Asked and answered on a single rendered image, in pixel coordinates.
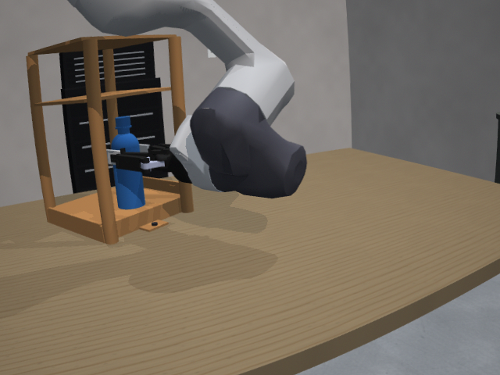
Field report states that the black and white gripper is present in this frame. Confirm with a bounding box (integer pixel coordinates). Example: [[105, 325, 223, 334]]
[[106, 143, 192, 184]]

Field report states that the wooden shelving unit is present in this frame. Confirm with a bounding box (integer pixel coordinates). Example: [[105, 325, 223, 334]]
[[26, 34, 194, 245]]

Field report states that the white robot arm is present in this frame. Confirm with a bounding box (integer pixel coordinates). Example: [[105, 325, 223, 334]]
[[67, 0, 307, 198]]

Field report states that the blue bottle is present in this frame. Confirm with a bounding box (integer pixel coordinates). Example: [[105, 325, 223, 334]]
[[111, 116, 145, 209]]

